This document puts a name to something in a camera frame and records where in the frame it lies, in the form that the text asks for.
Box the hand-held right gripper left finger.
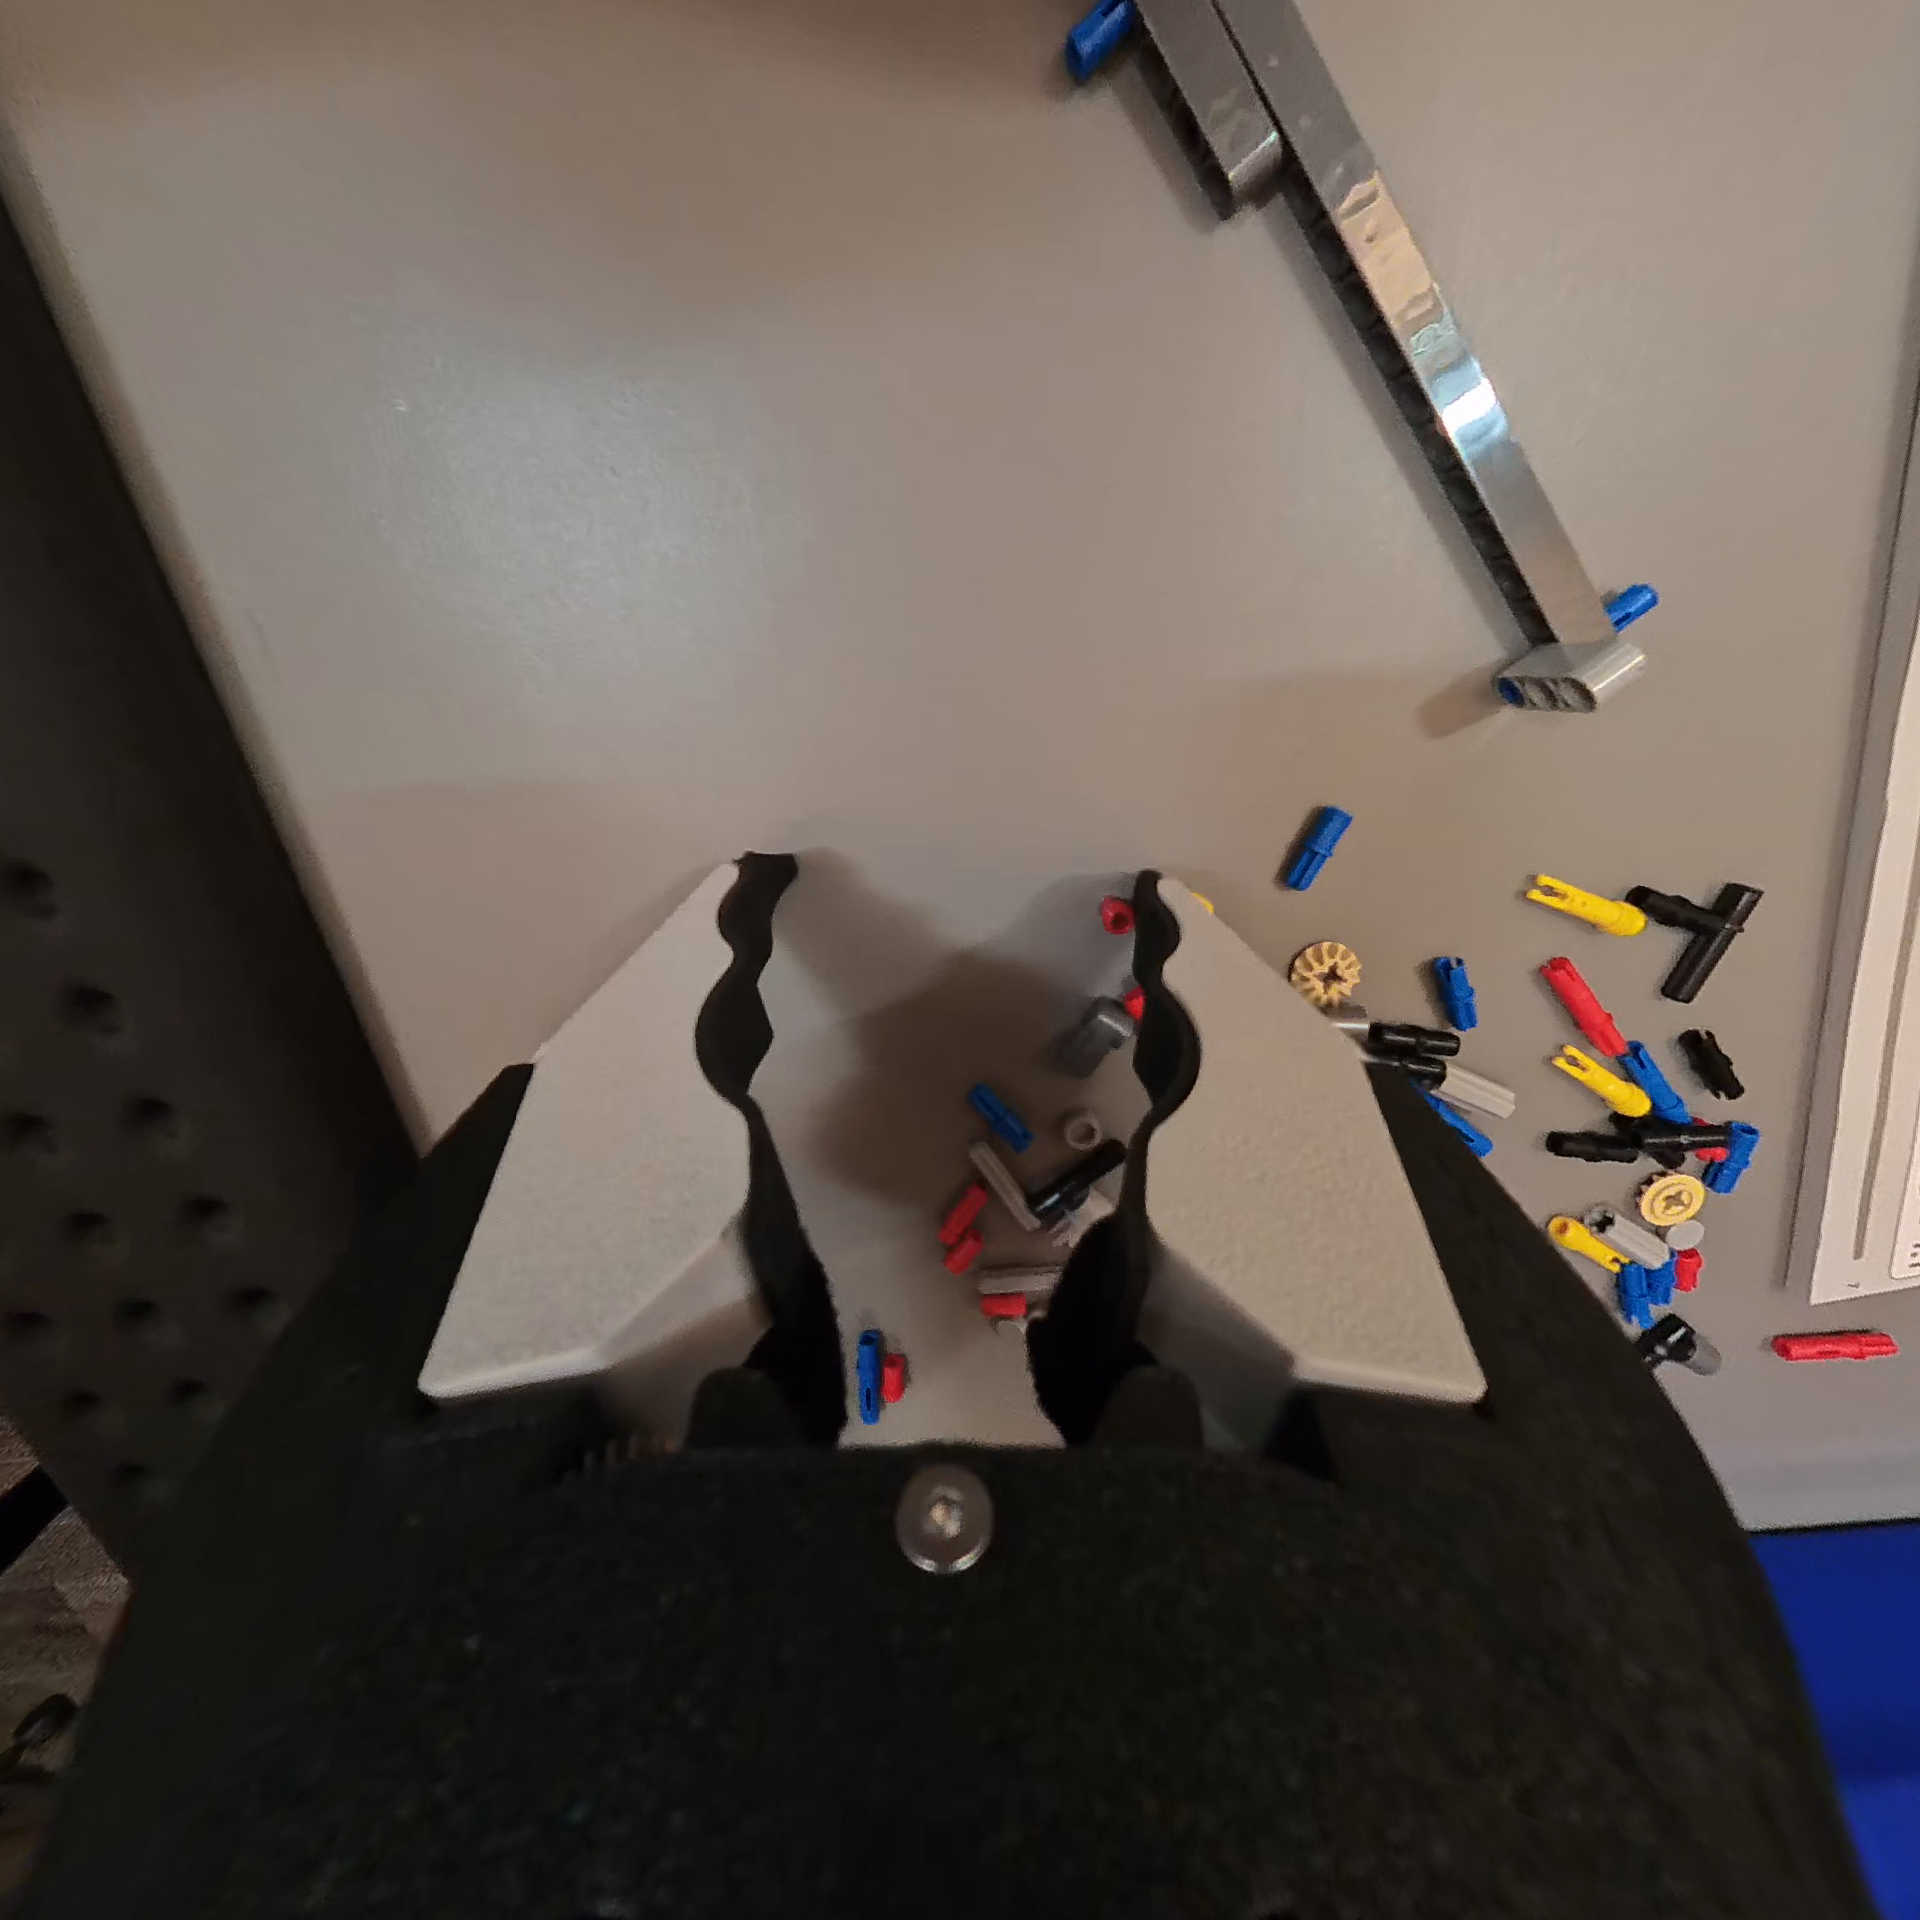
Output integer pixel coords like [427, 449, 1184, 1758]
[417, 849, 847, 1449]

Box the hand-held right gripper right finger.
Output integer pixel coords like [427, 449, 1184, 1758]
[1027, 866, 1491, 1454]

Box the pile of mixed lego pins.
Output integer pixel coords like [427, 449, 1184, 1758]
[856, 803, 1899, 1426]

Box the long grey lego beam assembly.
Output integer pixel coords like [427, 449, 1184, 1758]
[1065, 0, 1662, 710]

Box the open instruction booklet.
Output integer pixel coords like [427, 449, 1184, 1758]
[1786, 510, 1920, 1308]

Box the blue plastic bin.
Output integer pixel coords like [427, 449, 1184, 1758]
[1747, 1522, 1920, 1920]

